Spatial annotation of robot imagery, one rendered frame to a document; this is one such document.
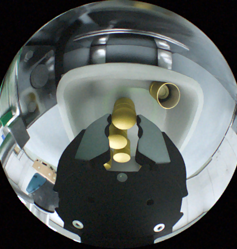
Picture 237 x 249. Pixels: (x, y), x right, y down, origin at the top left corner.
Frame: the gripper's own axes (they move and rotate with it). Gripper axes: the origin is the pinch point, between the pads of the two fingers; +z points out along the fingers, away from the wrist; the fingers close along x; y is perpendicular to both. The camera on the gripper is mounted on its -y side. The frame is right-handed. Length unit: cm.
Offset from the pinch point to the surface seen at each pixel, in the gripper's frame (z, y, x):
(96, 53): 4.7, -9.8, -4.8
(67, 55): 5.5, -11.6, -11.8
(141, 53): 5.5, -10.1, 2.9
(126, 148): 0.3, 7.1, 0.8
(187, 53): 1.9, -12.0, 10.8
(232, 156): -13, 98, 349
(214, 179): -27, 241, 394
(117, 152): -0.8, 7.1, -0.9
